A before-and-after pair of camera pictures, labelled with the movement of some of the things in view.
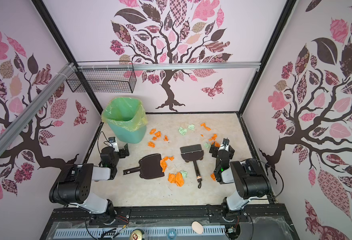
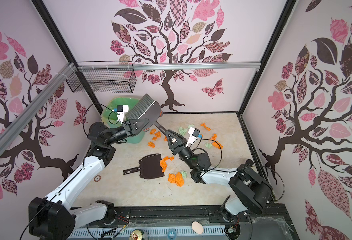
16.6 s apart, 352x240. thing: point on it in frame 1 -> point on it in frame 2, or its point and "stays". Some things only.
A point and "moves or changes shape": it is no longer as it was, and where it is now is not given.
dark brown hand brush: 192,153 moves or changes shape
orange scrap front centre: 177,178 stays
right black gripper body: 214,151 -> 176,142
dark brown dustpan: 150,167 stays
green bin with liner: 127,117 stays
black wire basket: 104,77 stays
